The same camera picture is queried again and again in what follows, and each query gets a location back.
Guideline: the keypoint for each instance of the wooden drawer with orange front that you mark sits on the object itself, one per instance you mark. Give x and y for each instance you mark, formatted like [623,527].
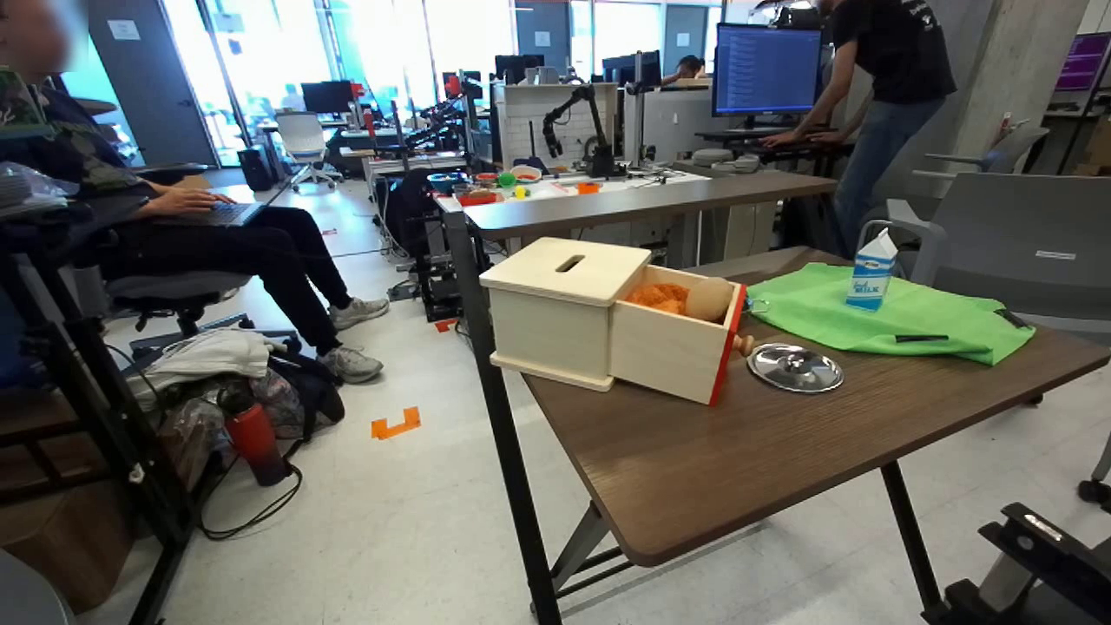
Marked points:
[666,350]

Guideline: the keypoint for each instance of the small black robot arm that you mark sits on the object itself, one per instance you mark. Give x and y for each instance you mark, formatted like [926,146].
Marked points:
[594,126]

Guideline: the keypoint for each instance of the light wooden drawer cabinet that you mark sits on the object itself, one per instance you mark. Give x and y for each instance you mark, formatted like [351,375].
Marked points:
[558,324]

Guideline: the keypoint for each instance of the grey desk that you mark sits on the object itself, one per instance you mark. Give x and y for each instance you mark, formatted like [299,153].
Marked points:
[625,201]

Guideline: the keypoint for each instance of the green cloth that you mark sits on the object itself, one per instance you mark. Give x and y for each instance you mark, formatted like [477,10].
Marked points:
[812,306]

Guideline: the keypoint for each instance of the black backpack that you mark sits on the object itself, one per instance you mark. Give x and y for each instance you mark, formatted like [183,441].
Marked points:
[306,386]

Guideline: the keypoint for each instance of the person's head behind monitors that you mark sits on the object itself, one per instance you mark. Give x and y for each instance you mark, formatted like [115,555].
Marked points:
[691,71]

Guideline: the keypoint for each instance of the seated person in dark clothes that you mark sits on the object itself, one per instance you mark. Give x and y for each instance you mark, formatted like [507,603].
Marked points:
[264,248]

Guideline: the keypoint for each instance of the white office chair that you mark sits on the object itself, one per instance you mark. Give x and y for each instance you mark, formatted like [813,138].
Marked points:
[304,138]

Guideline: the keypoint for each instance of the blue computer monitor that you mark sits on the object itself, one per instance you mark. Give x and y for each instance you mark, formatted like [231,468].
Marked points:
[759,71]

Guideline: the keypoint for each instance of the red water bottle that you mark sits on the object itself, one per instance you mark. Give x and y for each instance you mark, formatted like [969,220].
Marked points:
[254,440]

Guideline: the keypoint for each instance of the white cloth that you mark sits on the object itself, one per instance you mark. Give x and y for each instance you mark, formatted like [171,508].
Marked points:
[209,351]

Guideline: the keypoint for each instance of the black office chair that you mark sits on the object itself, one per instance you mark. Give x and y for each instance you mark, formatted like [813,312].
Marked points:
[174,291]

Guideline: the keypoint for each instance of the standing person in black shirt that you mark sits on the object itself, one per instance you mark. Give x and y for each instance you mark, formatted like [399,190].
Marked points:
[896,45]

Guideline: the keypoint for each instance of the black metal stand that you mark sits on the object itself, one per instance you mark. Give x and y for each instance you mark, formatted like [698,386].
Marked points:
[109,429]

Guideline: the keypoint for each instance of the grey chair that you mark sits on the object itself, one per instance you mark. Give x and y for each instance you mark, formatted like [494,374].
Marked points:
[1019,232]

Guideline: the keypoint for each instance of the black metal base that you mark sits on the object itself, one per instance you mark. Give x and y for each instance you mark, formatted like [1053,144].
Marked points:
[1042,557]

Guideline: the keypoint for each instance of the brown cardboard box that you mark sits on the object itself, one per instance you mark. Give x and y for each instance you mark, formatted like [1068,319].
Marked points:
[72,557]

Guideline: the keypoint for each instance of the black table leg frame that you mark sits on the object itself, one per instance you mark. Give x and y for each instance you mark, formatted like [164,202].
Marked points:
[507,462]

